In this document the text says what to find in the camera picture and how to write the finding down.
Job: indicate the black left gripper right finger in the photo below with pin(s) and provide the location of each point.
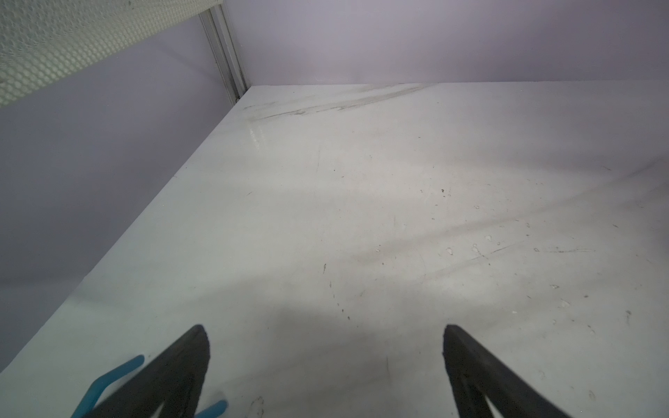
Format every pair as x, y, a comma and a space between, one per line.
479, 379

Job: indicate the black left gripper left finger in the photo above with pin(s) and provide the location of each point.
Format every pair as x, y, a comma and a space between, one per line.
169, 386

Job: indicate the teal plastic clip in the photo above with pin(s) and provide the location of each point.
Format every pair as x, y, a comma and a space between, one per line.
96, 390

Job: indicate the aluminium frame corner post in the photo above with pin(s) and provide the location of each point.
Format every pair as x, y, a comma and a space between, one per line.
220, 35

